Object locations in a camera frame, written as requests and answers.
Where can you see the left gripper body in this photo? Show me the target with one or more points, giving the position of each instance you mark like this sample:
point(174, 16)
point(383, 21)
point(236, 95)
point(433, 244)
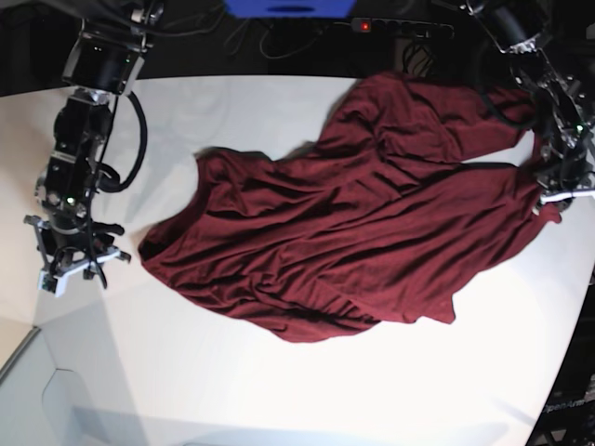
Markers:
point(564, 100)

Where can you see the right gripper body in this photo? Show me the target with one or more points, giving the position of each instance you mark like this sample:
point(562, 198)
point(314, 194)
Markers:
point(84, 247)

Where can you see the maroon t-shirt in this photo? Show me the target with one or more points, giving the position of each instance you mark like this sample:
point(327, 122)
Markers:
point(385, 218)

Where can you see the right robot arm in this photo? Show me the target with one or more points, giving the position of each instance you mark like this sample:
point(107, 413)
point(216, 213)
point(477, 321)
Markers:
point(103, 65)

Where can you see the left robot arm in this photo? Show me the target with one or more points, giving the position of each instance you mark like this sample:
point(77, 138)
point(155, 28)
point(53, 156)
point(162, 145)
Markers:
point(520, 32)

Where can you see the black power strip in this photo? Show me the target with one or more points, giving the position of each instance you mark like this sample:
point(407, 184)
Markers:
point(403, 28)

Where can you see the blue box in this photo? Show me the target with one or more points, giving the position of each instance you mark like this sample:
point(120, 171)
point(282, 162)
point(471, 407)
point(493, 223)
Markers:
point(249, 9)

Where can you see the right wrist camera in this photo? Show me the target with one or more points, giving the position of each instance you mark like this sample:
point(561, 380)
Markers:
point(51, 284)

